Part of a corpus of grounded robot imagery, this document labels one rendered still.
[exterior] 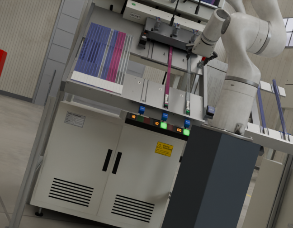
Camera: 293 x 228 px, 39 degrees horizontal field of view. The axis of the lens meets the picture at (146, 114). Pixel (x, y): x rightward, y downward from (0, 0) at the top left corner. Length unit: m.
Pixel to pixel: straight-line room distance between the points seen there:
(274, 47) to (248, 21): 0.13
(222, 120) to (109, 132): 0.90
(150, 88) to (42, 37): 10.44
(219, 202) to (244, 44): 0.54
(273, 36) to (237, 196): 0.56
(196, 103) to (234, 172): 0.69
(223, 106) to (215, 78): 6.16
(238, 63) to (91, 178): 1.11
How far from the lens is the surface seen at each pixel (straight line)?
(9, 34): 12.20
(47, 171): 2.25
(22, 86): 12.29
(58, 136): 2.22
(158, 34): 2.31
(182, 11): 2.50
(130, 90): 1.97
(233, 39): 1.46
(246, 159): 1.47
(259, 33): 1.49
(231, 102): 1.46
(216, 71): 7.63
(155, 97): 1.99
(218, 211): 1.46
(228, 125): 1.45
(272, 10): 1.58
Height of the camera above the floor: 0.70
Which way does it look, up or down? level
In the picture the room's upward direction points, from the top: 17 degrees clockwise
